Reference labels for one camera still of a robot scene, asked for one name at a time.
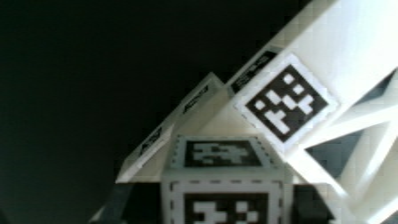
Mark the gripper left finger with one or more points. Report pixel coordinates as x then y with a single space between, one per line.
132 205

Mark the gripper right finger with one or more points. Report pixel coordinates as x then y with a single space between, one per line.
309 211

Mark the white chair back part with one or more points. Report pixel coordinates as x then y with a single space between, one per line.
311 99

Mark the white tagged cube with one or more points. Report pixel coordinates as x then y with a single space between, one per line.
226 182

